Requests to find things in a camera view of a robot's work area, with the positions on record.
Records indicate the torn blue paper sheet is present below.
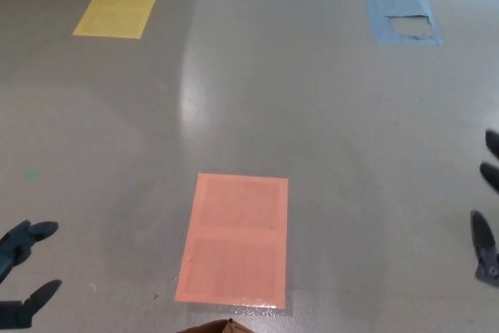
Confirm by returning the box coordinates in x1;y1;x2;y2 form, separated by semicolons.
363;0;443;47

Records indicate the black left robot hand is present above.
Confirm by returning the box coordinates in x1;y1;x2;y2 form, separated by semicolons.
0;220;64;330

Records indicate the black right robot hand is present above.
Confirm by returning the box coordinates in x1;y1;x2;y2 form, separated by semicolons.
469;129;499;284

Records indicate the brown cardboard box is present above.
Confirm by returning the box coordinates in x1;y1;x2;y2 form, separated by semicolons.
182;318;251;333

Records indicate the orange paper sheet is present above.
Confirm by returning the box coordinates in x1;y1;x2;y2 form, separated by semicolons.
173;172;290;309

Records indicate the yellow paper sheet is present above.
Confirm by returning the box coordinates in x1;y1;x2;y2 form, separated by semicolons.
72;0;162;41

